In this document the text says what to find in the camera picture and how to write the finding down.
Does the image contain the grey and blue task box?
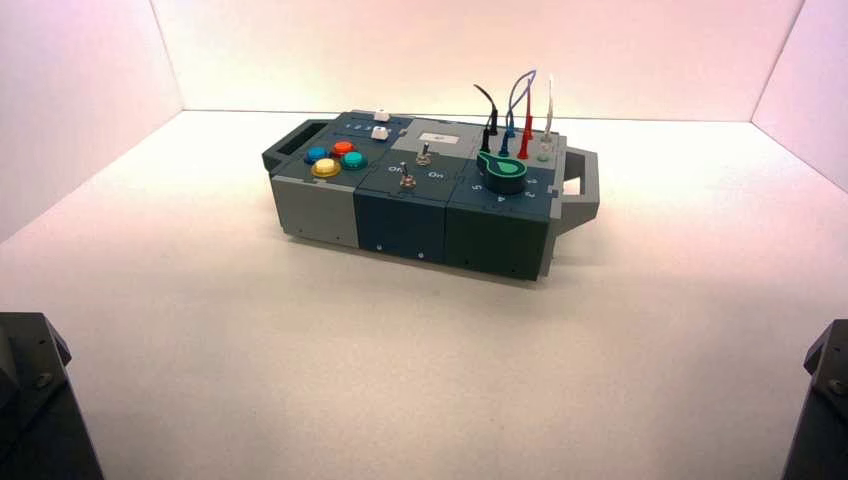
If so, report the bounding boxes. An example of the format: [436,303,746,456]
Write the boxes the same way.
[261,109,602,282]

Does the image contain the black and green rotary knob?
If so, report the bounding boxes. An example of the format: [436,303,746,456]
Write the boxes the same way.
[475,150,529,196]

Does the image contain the black banana plug cable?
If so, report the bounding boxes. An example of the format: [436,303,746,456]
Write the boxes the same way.
[472,83,499,154]

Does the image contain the blue banana plug cable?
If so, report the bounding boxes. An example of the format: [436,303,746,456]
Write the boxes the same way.
[498,69,538,158]

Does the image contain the red banana plug cable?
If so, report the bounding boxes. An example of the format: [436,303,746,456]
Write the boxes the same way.
[516,84,535,161]

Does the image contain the white banana plug cable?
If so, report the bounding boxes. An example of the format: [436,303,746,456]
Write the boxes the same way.
[536,74,556,162]

